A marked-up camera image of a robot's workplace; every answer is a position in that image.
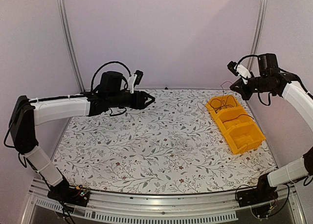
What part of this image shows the aluminium frame post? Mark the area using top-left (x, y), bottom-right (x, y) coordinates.
top-left (246, 0), bottom-right (269, 70)
top-left (57, 0), bottom-right (85, 92)

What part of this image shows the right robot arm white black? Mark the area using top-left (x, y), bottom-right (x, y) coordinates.
top-left (227, 53), bottom-right (313, 202)

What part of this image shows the right camera black cable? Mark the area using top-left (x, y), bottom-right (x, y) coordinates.
top-left (236, 54), bottom-right (259, 65)

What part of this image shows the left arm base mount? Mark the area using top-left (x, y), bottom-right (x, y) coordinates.
top-left (47, 184), bottom-right (90, 207)

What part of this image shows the floral patterned table mat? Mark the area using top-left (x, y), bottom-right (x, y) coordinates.
top-left (53, 90), bottom-right (276, 194)

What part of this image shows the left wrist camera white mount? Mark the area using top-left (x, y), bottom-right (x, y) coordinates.
top-left (128, 70), bottom-right (143, 94)

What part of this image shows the right aluminium frame post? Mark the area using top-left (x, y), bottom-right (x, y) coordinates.
top-left (246, 0), bottom-right (269, 70)

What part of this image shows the left aluminium frame post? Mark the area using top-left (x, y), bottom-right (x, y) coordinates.
top-left (57, 0), bottom-right (85, 92)

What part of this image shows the front aluminium rail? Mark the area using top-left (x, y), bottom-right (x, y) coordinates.
top-left (21, 179), bottom-right (308, 224)

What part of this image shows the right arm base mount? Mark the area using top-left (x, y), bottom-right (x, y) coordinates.
top-left (235, 185), bottom-right (278, 219)

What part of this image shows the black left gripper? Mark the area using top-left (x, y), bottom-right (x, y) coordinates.
top-left (108, 90), bottom-right (155, 110)

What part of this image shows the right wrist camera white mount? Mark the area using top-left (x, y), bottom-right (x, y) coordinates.
top-left (227, 61), bottom-right (252, 85)

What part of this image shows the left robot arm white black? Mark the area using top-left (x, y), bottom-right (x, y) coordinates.
top-left (6, 70), bottom-right (155, 202)

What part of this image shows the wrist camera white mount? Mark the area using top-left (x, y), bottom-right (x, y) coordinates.
top-left (128, 70), bottom-right (143, 94)
top-left (227, 61), bottom-right (252, 85)

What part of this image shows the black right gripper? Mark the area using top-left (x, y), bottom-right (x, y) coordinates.
top-left (231, 75), bottom-right (274, 100)

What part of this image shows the left camera black cable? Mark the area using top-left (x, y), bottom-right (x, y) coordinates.
top-left (90, 61), bottom-right (132, 92)

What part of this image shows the yellow three-compartment bin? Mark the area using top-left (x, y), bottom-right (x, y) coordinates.
top-left (205, 95), bottom-right (266, 155)

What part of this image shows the camera black cable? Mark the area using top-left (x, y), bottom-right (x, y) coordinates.
top-left (236, 54), bottom-right (259, 65)
top-left (90, 61), bottom-right (132, 92)

